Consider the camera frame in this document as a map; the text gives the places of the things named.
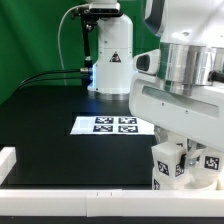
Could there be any white round stool seat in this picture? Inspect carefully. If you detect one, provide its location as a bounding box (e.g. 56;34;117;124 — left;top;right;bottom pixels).
152;169;217;190

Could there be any black cable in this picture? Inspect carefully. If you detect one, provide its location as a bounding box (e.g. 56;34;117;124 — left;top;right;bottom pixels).
16;77;92;93
16;68;92;91

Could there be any white marker sheet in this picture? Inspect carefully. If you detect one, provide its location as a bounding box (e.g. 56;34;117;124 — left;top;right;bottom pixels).
70;116;154;135

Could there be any black cable upper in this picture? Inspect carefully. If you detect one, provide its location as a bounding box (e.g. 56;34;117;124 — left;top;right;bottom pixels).
16;68;92;91

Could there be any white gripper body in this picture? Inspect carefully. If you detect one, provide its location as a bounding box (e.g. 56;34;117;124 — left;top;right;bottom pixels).
129;73;224;152

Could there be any white barrier wall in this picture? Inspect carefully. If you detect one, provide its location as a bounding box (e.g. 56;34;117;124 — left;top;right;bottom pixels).
0;147;17;185
0;189;224;217

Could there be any grey camera cable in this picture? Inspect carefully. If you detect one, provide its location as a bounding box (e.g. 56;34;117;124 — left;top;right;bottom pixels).
56;4;90;87

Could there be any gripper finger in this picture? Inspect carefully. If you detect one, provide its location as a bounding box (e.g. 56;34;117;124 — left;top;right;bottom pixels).
154;126;168;144
181;140;206;168

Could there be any black camera on stand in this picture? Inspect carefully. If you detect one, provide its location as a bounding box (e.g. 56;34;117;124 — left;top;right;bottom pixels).
80;3;122;18

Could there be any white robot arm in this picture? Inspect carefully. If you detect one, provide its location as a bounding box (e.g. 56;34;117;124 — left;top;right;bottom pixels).
87;0;224;152

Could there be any black cable lower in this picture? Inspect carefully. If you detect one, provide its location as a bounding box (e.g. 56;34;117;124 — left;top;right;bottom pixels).
16;77;92;93

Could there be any green backdrop curtain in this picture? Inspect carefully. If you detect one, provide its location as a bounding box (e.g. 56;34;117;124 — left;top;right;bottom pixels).
0;0;161;105

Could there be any white front barrier wall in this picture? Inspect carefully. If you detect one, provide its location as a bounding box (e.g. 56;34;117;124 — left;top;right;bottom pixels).
0;189;224;217

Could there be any white left barrier wall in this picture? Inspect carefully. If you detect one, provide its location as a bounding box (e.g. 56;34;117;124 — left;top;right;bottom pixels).
0;147;17;185

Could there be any black camera stand pole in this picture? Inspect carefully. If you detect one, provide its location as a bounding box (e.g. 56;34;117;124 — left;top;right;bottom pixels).
81;16;97;87

